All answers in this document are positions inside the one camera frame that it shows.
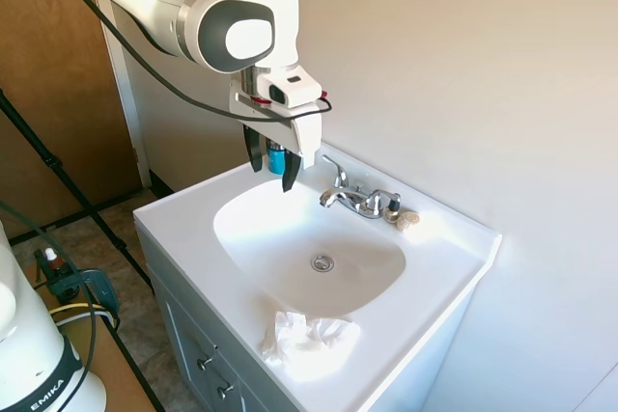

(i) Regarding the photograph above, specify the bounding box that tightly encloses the white vanity sink top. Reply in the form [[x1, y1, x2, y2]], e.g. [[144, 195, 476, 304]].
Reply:
[[131, 141, 504, 412]]

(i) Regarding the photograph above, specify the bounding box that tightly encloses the white door frame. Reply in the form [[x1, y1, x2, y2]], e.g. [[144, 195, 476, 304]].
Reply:
[[93, 0, 154, 190]]

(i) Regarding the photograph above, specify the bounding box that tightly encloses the dark green clamp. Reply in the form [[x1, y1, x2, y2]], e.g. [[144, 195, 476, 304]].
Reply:
[[44, 265, 122, 324]]

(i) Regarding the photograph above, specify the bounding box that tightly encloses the blue bottle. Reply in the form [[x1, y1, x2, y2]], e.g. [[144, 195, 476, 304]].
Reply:
[[267, 139, 289, 175]]

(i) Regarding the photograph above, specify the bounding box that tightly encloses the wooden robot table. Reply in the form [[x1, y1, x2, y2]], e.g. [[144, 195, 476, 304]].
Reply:
[[33, 281, 165, 412]]

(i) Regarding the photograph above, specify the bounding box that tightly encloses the chrome faucet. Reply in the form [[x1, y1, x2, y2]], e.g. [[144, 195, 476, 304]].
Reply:
[[318, 154, 402, 221]]

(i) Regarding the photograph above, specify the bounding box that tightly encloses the grey vanity cabinet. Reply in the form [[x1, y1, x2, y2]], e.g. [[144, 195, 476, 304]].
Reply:
[[136, 227, 477, 412]]

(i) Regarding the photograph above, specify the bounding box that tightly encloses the brown wooden door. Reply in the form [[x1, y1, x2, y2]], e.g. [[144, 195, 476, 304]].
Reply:
[[0, 0, 142, 239]]

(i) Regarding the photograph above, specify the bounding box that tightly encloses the small black-capped dropper bottle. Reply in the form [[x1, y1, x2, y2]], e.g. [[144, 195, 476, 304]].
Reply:
[[384, 193, 403, 223]]

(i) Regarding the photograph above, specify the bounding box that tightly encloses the white-capped amber dropper bottle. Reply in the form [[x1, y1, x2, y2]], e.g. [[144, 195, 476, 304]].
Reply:
[[42, 247, 70, 288]]

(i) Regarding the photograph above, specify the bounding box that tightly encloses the chrome sink drain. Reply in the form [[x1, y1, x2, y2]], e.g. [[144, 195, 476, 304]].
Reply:
[[310, 253, 336, 273]]

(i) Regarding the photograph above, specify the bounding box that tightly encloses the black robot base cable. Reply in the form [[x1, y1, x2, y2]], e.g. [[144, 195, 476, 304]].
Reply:
[[0, 198, 123, 401]]

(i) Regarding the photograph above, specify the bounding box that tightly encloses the yellow cable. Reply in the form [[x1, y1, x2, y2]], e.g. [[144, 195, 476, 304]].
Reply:
[[49, 302, 120, 332]]

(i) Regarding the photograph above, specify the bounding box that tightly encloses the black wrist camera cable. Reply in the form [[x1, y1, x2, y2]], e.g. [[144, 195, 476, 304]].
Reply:
[[44, 0, 335, 124]]

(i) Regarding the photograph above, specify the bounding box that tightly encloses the white tissue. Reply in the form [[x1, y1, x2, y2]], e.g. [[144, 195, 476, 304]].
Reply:
[[259, 309, 363, 368]]

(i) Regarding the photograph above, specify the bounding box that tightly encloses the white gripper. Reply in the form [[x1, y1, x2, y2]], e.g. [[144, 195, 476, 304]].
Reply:
[[228, 79, 323, 194]]

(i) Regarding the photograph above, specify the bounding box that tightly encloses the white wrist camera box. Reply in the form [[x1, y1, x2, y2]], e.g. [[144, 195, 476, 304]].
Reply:
[[255, 66, 323, 108]]

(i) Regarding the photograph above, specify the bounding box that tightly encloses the black tripod leg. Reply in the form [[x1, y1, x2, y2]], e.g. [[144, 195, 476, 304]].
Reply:
[[0, 87, 156, 293]]

